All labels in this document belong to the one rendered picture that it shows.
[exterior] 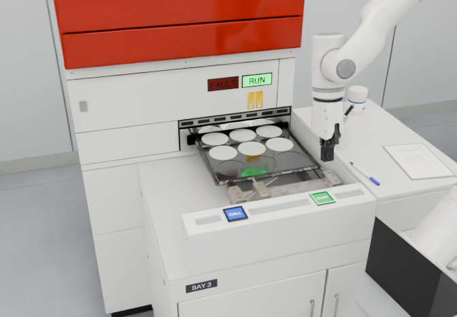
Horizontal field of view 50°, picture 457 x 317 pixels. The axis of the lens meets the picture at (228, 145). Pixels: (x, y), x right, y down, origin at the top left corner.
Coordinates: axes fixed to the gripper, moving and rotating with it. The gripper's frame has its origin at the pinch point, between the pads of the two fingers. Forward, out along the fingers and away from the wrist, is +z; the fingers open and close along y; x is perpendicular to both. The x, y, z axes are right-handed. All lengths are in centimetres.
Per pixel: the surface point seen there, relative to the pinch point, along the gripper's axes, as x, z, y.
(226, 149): -15, 12, -48
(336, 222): 3.1, 21.0, 0.5
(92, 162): -62, 14, -62
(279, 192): -5.3, 19.1, -21.4
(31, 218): -102, 79, -169
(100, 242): -63, 50, -69
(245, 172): -13.1, 14.9, -32.1
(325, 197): 1.1, 14.3, -2.8
